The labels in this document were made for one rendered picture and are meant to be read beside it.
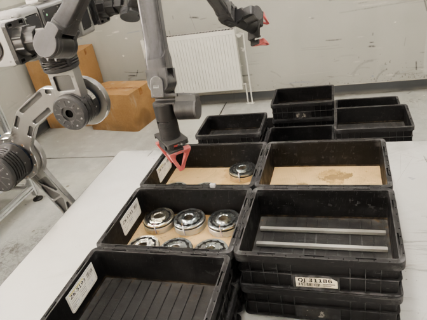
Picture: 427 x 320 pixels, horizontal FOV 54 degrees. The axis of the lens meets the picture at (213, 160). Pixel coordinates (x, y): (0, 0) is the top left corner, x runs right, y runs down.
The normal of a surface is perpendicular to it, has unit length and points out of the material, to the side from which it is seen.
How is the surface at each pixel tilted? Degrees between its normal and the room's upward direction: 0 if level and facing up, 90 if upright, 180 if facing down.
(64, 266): 0
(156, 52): 60
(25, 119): 90
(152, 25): 71
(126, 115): 90
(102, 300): 0
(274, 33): 90
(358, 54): 90
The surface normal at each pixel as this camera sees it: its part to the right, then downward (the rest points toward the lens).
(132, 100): 0.88, 0.07
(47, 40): -0.29, 0.20
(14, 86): 0.96, -0.03
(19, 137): -0.25, 0.51
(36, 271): -0.17, -0.86
